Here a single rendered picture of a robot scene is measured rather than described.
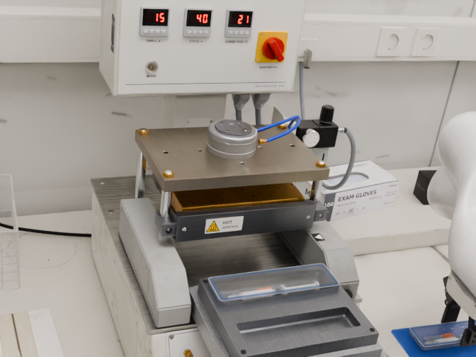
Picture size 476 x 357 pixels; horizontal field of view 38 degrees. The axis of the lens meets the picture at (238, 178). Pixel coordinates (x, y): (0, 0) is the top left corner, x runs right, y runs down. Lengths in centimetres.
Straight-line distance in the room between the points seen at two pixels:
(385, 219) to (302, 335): 75
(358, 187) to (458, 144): 76
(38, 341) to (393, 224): 87
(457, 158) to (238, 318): 35
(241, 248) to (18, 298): 43
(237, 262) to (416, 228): 61
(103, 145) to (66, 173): 10
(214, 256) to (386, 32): 76
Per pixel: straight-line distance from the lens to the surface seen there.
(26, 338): 112
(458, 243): 78
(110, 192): 131
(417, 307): 146
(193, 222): 102
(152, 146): 108
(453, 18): 183
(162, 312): 98
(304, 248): 114
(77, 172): 158
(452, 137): 87
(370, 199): 163
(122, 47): 112
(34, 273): 141
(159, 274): 98
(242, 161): 106
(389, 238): 159
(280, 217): 107
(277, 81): 123
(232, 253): 116
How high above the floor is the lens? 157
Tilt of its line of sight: 27 degrees down
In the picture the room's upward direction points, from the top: 8 degrees clockwise
